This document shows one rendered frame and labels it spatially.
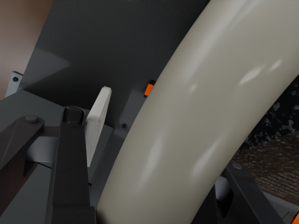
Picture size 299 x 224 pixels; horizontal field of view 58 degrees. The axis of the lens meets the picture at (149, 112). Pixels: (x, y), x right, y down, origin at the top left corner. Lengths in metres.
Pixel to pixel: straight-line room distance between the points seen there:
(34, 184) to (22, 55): 0.58
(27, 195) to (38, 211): 0.05
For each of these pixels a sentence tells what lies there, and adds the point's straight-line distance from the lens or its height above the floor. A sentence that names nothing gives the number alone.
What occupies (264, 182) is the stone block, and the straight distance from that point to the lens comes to 0.49.
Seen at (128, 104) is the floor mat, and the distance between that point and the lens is 1.06.
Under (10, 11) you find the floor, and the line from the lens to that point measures 1.15.
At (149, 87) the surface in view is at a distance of 1.02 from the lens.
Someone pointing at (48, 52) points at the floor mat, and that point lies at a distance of 1.09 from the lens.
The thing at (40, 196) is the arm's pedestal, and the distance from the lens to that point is 0.69.
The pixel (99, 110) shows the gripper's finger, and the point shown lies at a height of 0.87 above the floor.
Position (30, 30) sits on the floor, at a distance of 1.13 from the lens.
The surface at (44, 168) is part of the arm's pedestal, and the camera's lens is 0.77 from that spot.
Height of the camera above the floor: 1.01
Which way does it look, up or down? 71 degrees down
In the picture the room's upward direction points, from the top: 172 degrees counter-clockwise
